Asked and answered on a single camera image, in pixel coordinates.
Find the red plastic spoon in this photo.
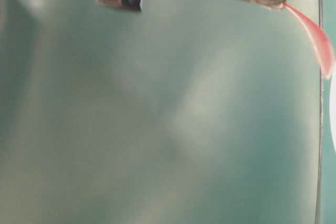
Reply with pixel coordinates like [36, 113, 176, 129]
[282, 0, 335, 79]

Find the white round bowl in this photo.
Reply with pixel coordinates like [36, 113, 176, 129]
[329, 76, 336, 150]

